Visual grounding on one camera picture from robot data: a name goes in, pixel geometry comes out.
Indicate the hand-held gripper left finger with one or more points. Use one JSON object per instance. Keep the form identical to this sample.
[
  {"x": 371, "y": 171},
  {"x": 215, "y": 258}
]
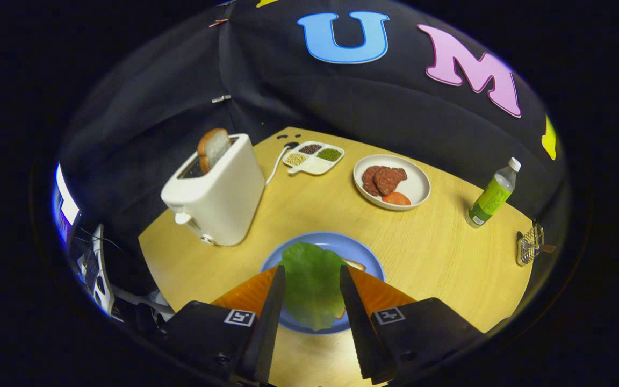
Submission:
[{"x": 266, "y": 333}]

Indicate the white divided condiment dish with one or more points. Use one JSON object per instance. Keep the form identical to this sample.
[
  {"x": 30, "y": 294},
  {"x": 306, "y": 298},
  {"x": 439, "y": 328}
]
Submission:
[{"x": 315, "y": 165}]

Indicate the green lettuce leaf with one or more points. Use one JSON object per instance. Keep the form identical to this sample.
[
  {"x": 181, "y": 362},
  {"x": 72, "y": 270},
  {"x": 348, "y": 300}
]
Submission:
[{"x": 312, "y": 285}]

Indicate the bright screen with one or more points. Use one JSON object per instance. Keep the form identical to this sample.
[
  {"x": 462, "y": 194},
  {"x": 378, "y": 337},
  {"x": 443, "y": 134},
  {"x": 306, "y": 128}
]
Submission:
[{"x": 66, "y": 201}]

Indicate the toasted bread slice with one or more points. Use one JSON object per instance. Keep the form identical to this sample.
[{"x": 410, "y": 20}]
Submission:
[{"x": 215, "y": 148}]

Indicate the silver metal clip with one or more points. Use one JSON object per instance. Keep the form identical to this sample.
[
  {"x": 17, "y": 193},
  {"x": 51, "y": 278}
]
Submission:
[{"x": 221, "y": 98}]

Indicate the white toaster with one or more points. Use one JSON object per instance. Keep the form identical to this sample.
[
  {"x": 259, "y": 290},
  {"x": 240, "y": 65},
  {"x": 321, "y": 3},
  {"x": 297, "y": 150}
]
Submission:
[{"x": 223, "y": 199}]

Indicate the orange clip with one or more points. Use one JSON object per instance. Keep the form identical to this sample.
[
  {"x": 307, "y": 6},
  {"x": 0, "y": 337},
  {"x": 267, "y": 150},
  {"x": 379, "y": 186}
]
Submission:
[{"x": 218, "y": 22}]

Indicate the white frame object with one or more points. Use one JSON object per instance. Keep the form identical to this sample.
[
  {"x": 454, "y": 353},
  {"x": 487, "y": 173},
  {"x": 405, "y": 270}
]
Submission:
[{"x": 98, "y": 269}]

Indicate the green label plastic bottle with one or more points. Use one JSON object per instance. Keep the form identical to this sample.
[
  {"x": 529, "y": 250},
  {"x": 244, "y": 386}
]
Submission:
[{"x": 491, "y": 199}]

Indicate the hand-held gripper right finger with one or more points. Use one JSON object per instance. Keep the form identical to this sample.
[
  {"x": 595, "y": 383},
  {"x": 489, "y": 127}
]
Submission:
[{"x": 360, "y": 333}]

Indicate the brown meat piece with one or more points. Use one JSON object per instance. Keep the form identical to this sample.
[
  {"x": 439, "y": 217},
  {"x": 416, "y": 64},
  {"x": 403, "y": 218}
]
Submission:
[
  {"x": 393, "y": 178},
  {"x": 369, "y": 180}
]

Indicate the blue round plate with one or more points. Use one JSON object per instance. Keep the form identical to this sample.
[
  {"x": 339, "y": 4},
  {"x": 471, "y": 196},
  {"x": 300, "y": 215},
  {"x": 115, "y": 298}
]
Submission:
[{"x": 336, "y": 244}]

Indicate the round white plate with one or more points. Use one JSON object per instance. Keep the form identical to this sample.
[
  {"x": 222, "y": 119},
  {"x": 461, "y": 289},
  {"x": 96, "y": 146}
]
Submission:
[{"x": 417, "y": 183}]

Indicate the black backdrop cloth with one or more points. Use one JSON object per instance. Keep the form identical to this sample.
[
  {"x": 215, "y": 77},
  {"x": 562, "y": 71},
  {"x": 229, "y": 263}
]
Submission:
[{"x": 342, "y": 102}]

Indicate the red tomato slice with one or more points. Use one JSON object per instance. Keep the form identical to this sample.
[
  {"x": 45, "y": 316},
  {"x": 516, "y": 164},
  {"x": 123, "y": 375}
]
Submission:
[{"x": 396, "y": 199}]

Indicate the white bread slice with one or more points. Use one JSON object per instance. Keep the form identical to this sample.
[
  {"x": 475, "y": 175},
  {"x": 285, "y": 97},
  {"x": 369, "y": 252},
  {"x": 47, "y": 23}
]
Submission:
[{"x": 357, "y": 265}]

